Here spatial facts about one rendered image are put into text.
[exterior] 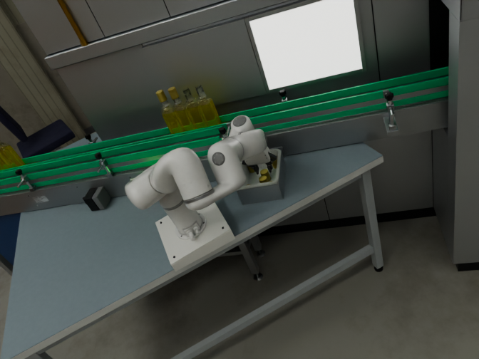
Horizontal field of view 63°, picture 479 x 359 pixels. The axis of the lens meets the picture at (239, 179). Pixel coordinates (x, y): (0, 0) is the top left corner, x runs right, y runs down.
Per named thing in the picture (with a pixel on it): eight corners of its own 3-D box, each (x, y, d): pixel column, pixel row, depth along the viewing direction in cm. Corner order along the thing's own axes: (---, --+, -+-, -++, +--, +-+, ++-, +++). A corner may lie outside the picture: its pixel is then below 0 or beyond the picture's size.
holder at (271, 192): (286, 157, 174) (281, 142, 170) (283, 199, 154) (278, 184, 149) (249, 163, 179) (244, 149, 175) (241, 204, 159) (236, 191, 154)
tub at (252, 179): (286, 163, 170) (281, 147, 165) (283, 198, 153) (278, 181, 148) (247, 169, 175) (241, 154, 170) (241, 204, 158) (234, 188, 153)
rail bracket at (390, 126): (395, 127, 160) (391, 78, 147) (403, 152, 147) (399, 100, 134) (383, 129, 161) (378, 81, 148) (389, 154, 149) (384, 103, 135)
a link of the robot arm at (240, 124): (249, 142, 130) (222, 149, 132) (259, 161, 138) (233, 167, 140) (249, 110, 139) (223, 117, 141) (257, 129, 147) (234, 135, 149)
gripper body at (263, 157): (264, 132, 147) (271, 151, 156) (238, 137, 151) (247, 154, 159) (262, 148, 143) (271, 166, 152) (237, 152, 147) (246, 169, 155)
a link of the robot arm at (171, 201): (192, 196, 137) (172, 164, 127) (161, 219, 134) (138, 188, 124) (179, 184, 144) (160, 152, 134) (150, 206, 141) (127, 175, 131)
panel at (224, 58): (366, 68, 165) (355, -17, 145) (366, 71, 163) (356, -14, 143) (174, 112, 192) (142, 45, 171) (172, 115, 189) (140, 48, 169)
